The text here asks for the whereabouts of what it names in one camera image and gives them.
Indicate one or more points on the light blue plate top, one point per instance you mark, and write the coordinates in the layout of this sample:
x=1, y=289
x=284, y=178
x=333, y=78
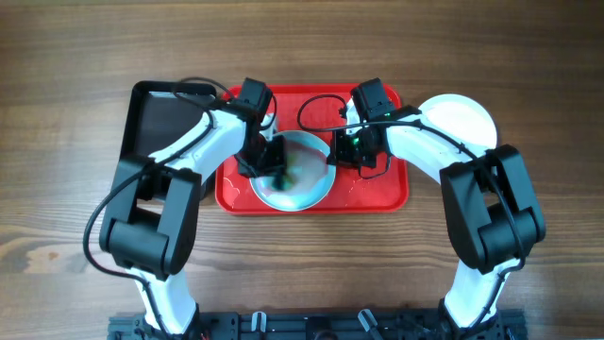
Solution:
x=308, y=177

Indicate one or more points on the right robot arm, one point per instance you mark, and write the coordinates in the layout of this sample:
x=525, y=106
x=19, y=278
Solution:
x=492, y=215

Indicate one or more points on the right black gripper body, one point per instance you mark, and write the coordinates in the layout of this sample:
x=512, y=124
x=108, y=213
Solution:
x=353, y=151

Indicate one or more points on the red plastic tray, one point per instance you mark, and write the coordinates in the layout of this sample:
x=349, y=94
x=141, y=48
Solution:
x=381, y=190

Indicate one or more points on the green yellow sponge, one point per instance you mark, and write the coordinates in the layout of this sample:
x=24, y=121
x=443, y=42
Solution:
x=281, y=182

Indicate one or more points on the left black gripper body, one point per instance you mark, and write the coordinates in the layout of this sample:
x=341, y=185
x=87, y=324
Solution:
x=264, y=157

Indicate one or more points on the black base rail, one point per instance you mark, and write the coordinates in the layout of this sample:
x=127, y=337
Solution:
x=403, y=324

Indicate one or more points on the white plate with stain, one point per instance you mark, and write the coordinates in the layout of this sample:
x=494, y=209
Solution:
x=461, y=117

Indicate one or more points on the black plastic tray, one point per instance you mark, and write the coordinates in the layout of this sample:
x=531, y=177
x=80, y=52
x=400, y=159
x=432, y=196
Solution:
x=155, y=119

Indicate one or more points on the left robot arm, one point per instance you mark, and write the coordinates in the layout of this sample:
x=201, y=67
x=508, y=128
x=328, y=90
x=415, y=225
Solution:
x=150, y=214

